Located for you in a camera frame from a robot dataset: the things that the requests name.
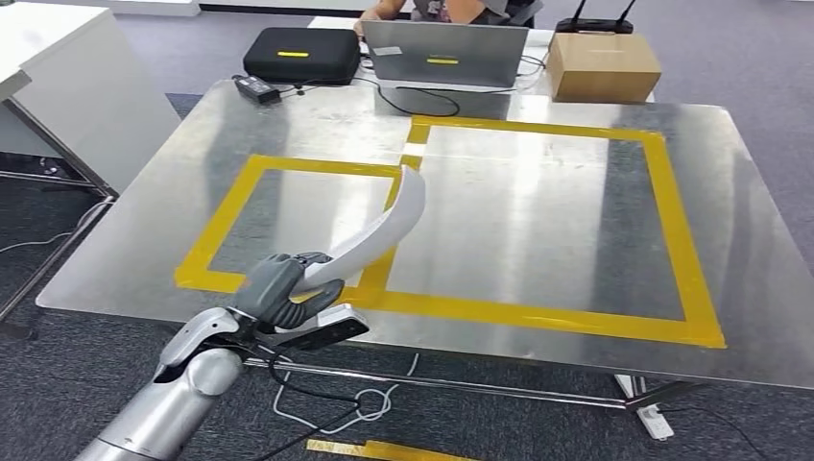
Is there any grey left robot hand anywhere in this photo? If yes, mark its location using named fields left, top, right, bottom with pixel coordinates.
left=229, top=251, right=347, bottom=332

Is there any white curved plastic part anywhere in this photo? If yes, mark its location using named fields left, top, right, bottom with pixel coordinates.
left=299, top=163, right=427, bottom=295

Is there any steel workbench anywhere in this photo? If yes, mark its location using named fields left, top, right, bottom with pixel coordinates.
left=35, top=79, right=814, bottom=412

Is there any yellow floor tape strip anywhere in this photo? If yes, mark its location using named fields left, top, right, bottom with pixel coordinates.
left=306, top=437, right=481, bottom=461

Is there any black power adapter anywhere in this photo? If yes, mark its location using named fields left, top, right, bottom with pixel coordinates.
left=231, top=74, right=283, bottom=105

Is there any black carrying case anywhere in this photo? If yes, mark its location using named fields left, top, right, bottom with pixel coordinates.
left=242, top=26, right=363, bottom=87

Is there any white steel table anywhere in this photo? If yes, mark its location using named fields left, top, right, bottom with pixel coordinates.
left=0, top=0, right=183, bottom=326

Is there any grey laptop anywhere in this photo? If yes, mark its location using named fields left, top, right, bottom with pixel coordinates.
left=361, top=20, right=530, bottom=89

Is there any person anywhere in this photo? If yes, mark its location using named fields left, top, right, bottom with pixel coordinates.
left=352, top=0, right=546, bottom=37

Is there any brown cardboard box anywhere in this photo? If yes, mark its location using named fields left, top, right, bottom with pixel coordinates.
left=546, top=32, right=662, bottom=105

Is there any white power strip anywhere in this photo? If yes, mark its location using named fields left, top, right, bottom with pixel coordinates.
left=635, top=403, right=676, bottom=442

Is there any black router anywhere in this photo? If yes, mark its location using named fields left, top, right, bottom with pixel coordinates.
left=555, top=0, right=637, bottom=35

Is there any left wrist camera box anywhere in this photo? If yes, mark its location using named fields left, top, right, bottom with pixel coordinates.
left=276, top=303, right=371, bottom=352

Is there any black cable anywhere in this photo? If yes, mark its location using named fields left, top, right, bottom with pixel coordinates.
left=248, top=346, right=364, bottom=461
left=279, top=76, right=463, bottom=119
left=660, top=406, right=774, bottom=461

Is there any white cable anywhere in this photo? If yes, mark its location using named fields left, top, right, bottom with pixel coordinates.
left=272, top=352, right=421, bottom=437
left=0, top=200, right=112, bottom=255

